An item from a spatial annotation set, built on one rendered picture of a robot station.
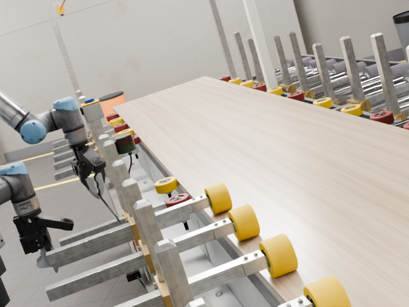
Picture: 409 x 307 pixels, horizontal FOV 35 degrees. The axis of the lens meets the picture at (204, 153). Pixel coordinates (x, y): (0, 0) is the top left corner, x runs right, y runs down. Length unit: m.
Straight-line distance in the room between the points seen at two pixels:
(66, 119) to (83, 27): 6.68
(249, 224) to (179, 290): 0.51
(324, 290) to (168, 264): 0.27
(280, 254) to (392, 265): 0.22
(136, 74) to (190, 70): 0.73
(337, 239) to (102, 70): 7.55
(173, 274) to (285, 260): 0.33
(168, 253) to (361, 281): 0.41
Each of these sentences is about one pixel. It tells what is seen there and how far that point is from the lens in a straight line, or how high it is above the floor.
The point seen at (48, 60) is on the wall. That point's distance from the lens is 9.11.
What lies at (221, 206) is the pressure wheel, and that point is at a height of 0.93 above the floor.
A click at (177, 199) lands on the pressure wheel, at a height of 0.90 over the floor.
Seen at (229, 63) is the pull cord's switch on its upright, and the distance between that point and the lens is 4.75.
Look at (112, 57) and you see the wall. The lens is 8.80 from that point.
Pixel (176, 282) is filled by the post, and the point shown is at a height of 1.07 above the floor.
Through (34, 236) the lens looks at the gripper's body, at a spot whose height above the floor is 0.96.
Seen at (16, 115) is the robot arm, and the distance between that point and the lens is 2.12.
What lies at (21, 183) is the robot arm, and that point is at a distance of 2.00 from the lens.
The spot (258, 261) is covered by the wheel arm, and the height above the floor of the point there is 0.95.
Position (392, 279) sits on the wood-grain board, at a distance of 1.29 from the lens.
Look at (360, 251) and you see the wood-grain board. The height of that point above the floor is 0.90.
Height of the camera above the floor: 1.51
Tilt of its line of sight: 14 degrees down
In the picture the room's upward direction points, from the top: 17 degrees counter-clockwise
